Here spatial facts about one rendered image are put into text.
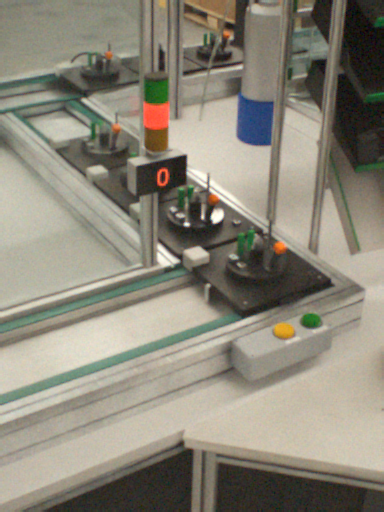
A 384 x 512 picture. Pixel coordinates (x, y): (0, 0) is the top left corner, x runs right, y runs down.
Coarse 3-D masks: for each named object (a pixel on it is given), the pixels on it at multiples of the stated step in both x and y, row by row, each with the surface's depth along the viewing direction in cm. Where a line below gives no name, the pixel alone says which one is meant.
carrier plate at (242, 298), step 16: (272, 240) 199; (224, 256) 192; (288, 256) 193; (192, 272) 189; (208, 272) 186; (224, 272) 186; (288, 272) 187; (304, 272) 187; (320, 272) 187; (224, 288) 181; (240, 288) 181; (256, 288) 181; (272, 288) 181; (288, 288) 181; (304, 288) 181; (320, 288) 184; (240, 304) 176; (256, 304) 176; (272, 304) 178
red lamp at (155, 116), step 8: (144, 104) 167; (168, 104) 167; (144, 112) 168; (152, 112) 166; (160, 112) 166; (168, 112) 168; (144, 120) 169; (152, 120) 167; (160, 120) 167; (168, 120) 169
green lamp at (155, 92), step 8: (144, 80) 164; (168, 80) 164; (144, 88) 165; (152, 88) 164; (160, 88) 164; (168, 88) 165; (144, 96) 166; (152, 96) 164; (160, 96) 165; (168, 96) 166; (152, 104) 165; (160, 104) 165
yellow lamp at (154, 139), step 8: (144, 128) 169; (152, 128) 168; (160, 128) 168; (168, 128) 170; (144, 136) 170; (152, 136) 169; (160, 136) 169; (168, 136) 171; (144, 144) 171; (152, 144) 170; (160, 144) 170; (168, 144) 172
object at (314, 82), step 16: (320, 64) 191; (320, 80) 188; (320, 96) 189; (336, 96) 183; (352, 96) 195; (320, 112) 190; (336, 112) 184; (352, 112) 192; (368, 112) 193; (336, 128) 185; (352, 128) 189; (368, 128) 190; (352, 144) 186; (352, 160) 181
